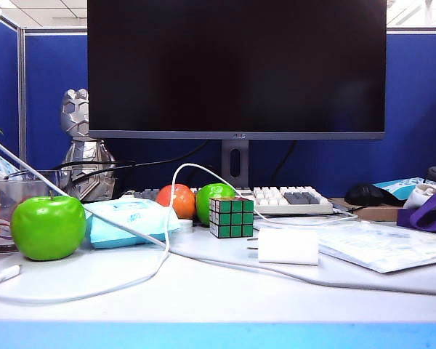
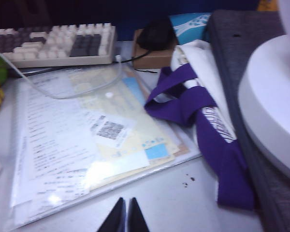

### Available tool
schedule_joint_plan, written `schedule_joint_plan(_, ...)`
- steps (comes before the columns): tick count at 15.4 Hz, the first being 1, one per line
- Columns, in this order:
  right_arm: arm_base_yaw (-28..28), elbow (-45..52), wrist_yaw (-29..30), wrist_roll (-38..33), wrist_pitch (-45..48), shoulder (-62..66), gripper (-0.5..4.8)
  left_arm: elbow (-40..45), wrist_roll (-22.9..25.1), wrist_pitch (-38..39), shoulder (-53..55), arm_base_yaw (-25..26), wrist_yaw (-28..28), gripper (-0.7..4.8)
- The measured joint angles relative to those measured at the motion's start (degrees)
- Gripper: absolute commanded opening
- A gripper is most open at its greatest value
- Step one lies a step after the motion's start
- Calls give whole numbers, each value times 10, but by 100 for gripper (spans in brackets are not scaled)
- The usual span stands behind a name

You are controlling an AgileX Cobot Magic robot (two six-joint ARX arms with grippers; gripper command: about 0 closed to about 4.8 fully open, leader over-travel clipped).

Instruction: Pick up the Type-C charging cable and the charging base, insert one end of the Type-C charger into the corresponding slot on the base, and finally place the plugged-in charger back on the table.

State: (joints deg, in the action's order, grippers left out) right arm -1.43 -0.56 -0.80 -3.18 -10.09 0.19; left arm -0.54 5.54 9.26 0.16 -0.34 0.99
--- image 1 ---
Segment white charging base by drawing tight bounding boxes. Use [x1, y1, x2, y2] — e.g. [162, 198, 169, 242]
[246, 228, 320, 266]

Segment thin white Type-C cable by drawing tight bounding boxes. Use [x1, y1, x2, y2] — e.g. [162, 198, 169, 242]
[0, 162, 360, 305]

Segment small green apple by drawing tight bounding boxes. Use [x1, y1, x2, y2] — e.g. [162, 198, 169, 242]
[195, 182, 237, 227]

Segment orange fruit beside keyboard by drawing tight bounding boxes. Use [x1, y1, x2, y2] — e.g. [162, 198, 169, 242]
[155, 183, 197, 220]

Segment Rubik's cube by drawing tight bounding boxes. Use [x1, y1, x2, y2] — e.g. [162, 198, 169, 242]
[208, 196, 255, 240]

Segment white and grey keyboard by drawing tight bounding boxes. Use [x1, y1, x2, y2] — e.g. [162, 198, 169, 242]
[121, 185, 335, 216]

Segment black AOC computer monitor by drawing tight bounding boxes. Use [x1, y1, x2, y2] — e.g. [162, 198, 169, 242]
[86, 0, 388, 188]

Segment light blue wet wipes pack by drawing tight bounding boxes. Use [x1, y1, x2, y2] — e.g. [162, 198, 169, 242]
[83, 198, 182, 250]

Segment silver faceted figurine statue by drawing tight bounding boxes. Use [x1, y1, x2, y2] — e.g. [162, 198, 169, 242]
[60, 88, 117, 203]

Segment black computer mouse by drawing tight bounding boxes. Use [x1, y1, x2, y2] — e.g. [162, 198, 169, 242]
[344, 182, 386, 207]

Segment brown cardboard sheet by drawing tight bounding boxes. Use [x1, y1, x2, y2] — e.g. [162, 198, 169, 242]
[328, 197, 408, 222]

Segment clear plastic document bag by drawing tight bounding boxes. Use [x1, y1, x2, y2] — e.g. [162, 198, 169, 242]
[254, 220, 436, 274]

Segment large green apple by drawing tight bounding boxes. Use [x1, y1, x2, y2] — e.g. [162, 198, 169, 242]
[9, 190, 87, 262]

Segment teal and white packet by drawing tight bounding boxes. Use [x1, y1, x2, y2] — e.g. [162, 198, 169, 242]
[372, 177, 435, 201]

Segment white cup-shaped object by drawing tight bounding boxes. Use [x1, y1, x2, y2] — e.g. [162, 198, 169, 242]
[403, 182, 436, 210]

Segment clear glass bowl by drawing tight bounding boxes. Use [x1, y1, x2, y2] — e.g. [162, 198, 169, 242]
[0, 177, 59, 254]

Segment white power strip blue sockets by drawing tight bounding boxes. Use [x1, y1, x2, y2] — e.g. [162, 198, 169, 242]
[0, 145, 21, 179]

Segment thin black cable loop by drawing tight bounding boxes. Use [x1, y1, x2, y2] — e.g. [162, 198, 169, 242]
[187, 163, 219, 186]

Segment black power cable with plug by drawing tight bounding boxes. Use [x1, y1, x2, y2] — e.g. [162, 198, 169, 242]
[50, 140, 210, 172]

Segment black monitor cable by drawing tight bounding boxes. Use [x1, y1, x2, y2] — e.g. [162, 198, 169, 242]
[270, 140, 299, 185]

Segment thick white power cable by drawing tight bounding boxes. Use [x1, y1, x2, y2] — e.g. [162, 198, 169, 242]
[0, 127, 436, 297]

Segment black cable around figurine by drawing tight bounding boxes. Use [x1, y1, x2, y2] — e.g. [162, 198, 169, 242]
[70, 165, 137, 190]

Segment black mouse cable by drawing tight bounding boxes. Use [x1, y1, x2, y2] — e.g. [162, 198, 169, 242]
[332, 203, 371, 215]

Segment purple cloth strap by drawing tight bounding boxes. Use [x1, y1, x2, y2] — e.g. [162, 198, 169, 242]
[396, 191, 436, 236]

